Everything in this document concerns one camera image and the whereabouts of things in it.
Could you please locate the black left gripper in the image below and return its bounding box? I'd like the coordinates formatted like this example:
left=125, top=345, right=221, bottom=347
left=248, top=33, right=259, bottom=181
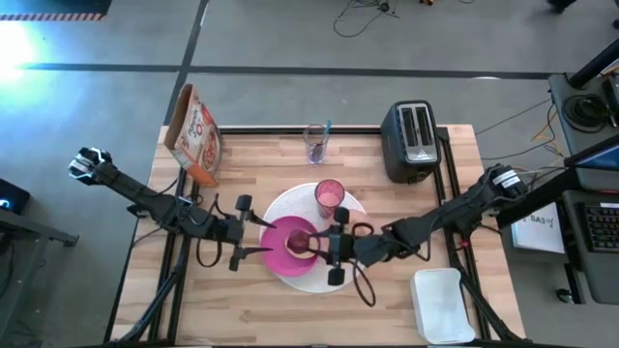
left=208, top=194, right=278, bottom=272

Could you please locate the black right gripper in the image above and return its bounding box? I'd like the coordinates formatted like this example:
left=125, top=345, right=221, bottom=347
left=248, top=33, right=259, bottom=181
left=307, top=206, right=371, bottom=286

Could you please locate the brown toast slice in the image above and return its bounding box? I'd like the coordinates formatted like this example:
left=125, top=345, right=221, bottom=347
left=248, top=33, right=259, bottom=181
left=284, top=226, right=321, bottom=261

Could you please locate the red apple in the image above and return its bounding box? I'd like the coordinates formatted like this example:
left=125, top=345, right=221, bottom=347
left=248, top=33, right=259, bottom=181
left=286, top=229, right=314, bottom=255

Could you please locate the pink plastic plate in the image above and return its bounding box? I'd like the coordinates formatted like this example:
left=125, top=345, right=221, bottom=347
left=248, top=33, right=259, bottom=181
left=259, top=215, right=323, bottom=278

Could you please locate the red faceted tumbler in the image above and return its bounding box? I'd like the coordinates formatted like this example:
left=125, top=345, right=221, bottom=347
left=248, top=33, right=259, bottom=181
left=313, top=178, right=346, bottom=219

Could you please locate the clear glass tumbler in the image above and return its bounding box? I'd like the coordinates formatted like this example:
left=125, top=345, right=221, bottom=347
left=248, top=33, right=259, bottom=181
left=302, top=124, right=332, bottom=165

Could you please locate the pumpkin cereal box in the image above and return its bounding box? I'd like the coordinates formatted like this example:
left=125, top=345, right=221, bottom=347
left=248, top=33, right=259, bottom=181
left=162, top=83, right=224, bottom=189

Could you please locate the black two-slot toaster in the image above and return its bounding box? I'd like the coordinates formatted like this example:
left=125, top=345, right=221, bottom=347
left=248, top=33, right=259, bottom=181
left=379, top=100, right=443, bottom=186

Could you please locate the blue-handled spoon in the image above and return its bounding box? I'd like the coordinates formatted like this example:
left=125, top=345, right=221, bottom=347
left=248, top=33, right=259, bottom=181
left=311, top=119, right=334, bottom=163

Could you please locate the white round woven placemat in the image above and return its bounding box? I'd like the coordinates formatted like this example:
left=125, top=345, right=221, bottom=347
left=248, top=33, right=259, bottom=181
left=259, top=182, right=371, bottom=294

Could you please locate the white rectangular tray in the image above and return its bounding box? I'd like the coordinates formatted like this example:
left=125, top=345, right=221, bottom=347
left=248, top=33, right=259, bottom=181
left=409, top=268, right=478, bottom=345

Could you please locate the white paper sheet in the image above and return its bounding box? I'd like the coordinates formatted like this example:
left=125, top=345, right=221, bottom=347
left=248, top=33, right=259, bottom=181
left=511, top=212, right=566, bottom=255

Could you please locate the grey metal stand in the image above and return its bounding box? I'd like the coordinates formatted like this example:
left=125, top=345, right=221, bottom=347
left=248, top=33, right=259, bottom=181
left=0, top=208, right=79, bottom=348

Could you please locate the black box with blue light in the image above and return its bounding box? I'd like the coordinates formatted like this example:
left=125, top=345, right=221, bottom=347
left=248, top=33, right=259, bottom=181
left=0, top=178, right=30, bottom=217

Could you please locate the black keyboard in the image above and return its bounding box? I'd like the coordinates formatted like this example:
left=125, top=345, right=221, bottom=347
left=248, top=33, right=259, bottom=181
left=582, top=201, right=619, bottom=253

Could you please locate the grey side desk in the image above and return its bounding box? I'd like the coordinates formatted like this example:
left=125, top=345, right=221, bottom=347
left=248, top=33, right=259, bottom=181
left=547, top=72, right=619, bottom=305

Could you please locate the laptop computer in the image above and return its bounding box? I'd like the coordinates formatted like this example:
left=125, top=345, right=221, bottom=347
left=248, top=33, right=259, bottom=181
left=563, top=132, right=619, bottom=192

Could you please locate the striped hazard floor mat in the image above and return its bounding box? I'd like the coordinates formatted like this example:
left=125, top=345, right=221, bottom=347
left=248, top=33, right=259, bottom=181
left=0, top=0, right=113, bottom=22

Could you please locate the black pole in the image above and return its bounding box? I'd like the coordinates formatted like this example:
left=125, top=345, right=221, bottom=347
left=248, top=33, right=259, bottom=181
left=568, top=37, right=619, bottom=91

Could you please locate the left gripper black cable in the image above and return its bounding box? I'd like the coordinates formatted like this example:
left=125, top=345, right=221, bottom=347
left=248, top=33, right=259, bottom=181
left=194, top=192, right=224, bottom=269

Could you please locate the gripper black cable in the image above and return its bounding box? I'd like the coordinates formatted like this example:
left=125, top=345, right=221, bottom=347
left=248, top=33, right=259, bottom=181
left=350, top=220, right=377, bottom=308
left=194, top=192, right=224, bottom=269

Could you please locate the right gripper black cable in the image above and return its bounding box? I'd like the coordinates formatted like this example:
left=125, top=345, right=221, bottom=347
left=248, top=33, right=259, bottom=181
left=350, top=220, right=377, bottom=308

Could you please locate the black table frame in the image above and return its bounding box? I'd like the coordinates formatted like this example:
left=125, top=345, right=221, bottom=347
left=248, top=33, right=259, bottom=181
left=103, top=126, right=528, bottom=348

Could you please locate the black floor cable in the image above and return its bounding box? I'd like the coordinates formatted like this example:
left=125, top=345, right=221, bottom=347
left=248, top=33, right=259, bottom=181
left=332, top=0, right=402, bottom=39

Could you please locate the black cable coil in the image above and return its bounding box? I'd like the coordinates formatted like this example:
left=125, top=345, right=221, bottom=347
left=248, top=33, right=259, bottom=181
left=560, top=92, right=608, bottom=129

